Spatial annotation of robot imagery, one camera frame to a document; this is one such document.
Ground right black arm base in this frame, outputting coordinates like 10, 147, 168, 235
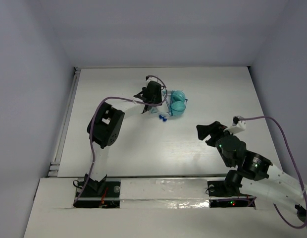
205, 180, 256, 208

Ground thin blue headphone cable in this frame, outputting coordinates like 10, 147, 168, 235
158, 90, 190, 122

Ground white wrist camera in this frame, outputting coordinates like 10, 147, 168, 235
145, 75, 158, 85
224, 116, 246, 135

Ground teal cat-ear headphones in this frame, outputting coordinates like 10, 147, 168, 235
150, 90, 188, 120

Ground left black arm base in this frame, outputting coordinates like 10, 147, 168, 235
73, 180, 121, 209

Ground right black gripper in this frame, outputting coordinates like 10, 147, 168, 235
197, 120, 236, 167

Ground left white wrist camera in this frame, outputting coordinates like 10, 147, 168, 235
145, 75, 158, 85

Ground aluminium rail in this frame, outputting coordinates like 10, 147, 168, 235
46, 171, 227, 179

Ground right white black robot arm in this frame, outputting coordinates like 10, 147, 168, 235
196, 117, 307, 229

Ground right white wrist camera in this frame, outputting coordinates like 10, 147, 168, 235
224, 116, 246, 135

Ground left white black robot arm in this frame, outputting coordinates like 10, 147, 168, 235
79, 75, 167, 197

